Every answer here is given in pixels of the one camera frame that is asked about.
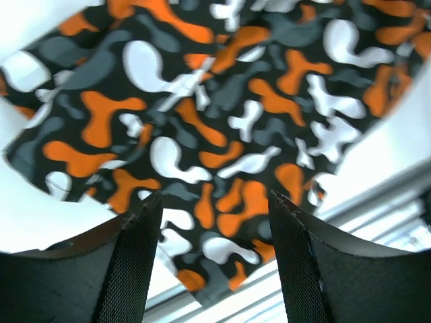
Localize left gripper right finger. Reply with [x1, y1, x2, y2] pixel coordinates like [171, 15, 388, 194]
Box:
[269, 192, 430, 323]

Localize aluminium mounting rail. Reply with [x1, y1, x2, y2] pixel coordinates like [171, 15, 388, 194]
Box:
[144, 163, 430, 322]

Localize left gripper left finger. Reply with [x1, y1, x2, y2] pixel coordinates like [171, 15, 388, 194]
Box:
[1, 193, 162, 323]

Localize orange black camo shorts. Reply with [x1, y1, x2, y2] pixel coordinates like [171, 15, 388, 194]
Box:
[1, 1, 430, 306]

